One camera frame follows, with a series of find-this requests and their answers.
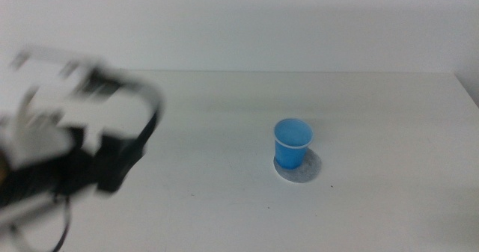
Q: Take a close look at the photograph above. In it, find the blue plastic cup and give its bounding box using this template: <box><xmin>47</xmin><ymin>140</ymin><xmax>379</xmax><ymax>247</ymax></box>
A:
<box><xmin>273</xmin><ymin>117</ymin><xmax>314</xmax><ymax>170</ymax></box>

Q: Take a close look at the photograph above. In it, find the round grey felt cup mat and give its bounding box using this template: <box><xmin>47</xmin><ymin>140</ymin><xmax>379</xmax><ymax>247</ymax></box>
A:
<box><xmin>273</xmin><ymin>147</ymin><xmax>323</xmax><ymax>184</ymax></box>

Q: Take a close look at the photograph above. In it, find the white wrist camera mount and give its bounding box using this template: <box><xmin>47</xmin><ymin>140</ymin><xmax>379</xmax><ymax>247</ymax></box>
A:
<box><xmin>0</xmin><ymin>46</ymin><xmax>150</xmax><ymax>170</ymax></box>

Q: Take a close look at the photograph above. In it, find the black looping camera cable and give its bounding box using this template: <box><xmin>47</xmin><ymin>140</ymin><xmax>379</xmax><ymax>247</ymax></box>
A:
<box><xmin>80</xmin><ymin>67</ymin><xmax>165</xmax><ymax>133</ymax></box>

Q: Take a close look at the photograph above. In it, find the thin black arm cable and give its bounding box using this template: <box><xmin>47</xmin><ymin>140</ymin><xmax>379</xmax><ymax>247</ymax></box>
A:
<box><xmin>9</xmin><ymin>194</ymin><xmax>73</xmax><ymax>252</ymax></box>

